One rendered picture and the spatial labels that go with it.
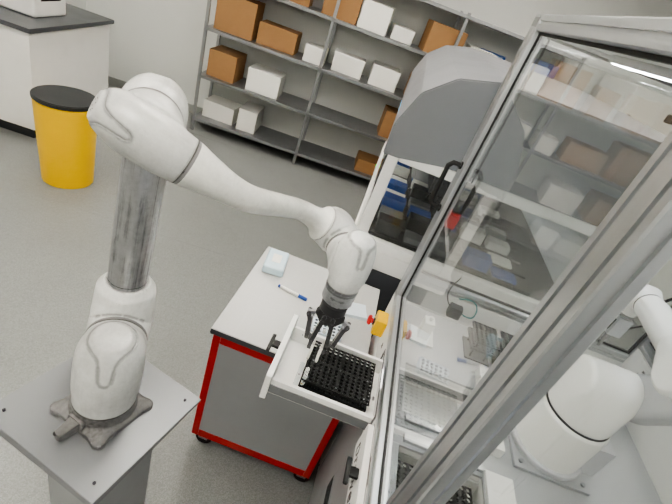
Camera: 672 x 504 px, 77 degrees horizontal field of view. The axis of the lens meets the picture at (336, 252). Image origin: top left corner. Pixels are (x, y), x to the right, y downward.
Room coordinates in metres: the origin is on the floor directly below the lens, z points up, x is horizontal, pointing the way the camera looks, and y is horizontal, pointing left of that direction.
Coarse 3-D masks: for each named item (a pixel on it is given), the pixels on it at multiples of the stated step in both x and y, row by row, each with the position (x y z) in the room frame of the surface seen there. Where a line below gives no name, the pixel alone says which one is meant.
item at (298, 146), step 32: (288, 0) 4.56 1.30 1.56; (224, 32) 4.49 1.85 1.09; (512, 32) 4.73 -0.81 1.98; (320, 64) 4.56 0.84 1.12; (256, 96) 4.50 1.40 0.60; (288, 96) 4.89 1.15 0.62; (192, 128) 4.44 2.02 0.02; (224, 128) 4.47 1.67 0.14; (352, 128) 4.62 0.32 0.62; (320, 160) 4.60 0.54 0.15; (352, 160) 4.99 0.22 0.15
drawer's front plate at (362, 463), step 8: (368, 424) 0.79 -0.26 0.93; (368, 432) 0.77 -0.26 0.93; (360, 440) 0.78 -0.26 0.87; (368, 440) 0.74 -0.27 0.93; (360, 448) 0.74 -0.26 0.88; (368, 448) 0.72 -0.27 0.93; (360, 456) 0.71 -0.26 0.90; (368, 456) 0.70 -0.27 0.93; (352, 464) 0.73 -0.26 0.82; (360, 464) 0.68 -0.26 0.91; (368, 464) 0.67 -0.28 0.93; (360, 472) 0.65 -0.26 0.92; (360, 480) 0.63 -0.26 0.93; (352, 488) 0.64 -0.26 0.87; (360, 488) 0.61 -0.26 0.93; (352, 496) 0.61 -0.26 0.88; (360, 496) 0.59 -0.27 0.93
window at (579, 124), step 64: (576, 64) 0.94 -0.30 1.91; (640, 64) 0.69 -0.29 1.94; (512, 128) 1.13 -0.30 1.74; (576, 128) 0.76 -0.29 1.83; (640, 128) 0.59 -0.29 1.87; (512, 192) 0.87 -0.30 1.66; (576, 192) 0.63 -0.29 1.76; (448, 256) 1.06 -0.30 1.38; (512, 256) 0.69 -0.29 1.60; (448, 320) 0.79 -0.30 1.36; (512, 320) 0.56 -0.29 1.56; (448, 384) 0.61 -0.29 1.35
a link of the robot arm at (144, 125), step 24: (96, 96) 0.69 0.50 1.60; (120, 96) 0.69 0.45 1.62; (144, 96) 0.73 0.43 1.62; (96, 120) 0.65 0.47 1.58; (120, 120) 0.66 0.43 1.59; (144, 120) 0.68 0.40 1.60; (168, 120) 0.72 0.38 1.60; (120, 144) 0.66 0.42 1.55; (144, 144) 0.67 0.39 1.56; (168, 144) 0.69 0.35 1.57; (192, 144) 0.73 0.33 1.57; (144, 168) 0.68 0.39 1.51; (168, 168) 0.69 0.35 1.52
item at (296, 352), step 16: (320, 336) 1.09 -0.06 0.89; (288, 352) 1.02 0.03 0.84; (304, 352) 1.05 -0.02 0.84; (352, 352) 1.08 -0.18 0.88; (288, 368) 0.96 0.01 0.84; (272, 384) 0.84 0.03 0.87; (288, 384) 0.85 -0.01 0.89; (304, 400) 0.84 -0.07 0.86; (320, 400) 0.84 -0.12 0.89; (336, 416) 0.84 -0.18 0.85; (352, 416) 0.84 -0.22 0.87; (368, 416) 0.85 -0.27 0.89
